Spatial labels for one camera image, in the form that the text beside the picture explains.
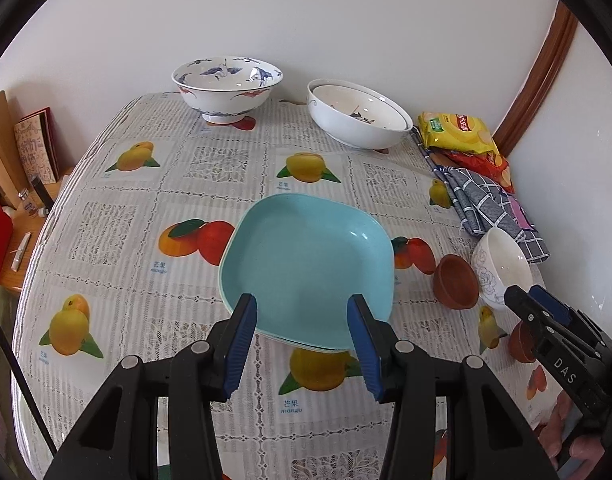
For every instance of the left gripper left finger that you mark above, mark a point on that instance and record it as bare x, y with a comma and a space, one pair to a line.
115, 436

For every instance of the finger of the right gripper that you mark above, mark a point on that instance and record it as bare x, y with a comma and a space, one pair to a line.
559, 311
527, 309

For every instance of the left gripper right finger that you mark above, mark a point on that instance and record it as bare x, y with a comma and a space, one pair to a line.
488, 437

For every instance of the brown small saucer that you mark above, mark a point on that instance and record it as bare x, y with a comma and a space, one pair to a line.
521, 344
455, 283

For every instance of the white ceramic bowl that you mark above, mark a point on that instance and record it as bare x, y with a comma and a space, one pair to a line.
499, 263

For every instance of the teal square plate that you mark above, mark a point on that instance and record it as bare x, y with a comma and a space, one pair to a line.
302, 257

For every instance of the grey checked cloth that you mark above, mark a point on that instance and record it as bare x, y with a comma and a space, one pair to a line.
482, 204

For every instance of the red chips bag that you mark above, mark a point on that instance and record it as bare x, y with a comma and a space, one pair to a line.
491, 165

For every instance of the fruit print tablecloth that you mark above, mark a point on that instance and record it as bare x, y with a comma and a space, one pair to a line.
98, 288

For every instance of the yellow chips bag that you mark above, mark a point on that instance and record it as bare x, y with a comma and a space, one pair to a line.
456, 132

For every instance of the wooden side table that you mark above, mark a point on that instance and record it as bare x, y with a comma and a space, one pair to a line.
23, 223

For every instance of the large white outer bowl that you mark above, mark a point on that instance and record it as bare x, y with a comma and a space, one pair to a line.
351, 131

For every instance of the patterned red-edged box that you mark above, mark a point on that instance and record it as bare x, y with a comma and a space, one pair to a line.
34, 140

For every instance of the blue floral porcelain bowl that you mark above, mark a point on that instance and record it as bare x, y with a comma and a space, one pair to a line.
224, 89

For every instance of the brown wooden door frame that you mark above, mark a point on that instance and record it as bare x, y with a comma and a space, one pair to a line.
539, 81

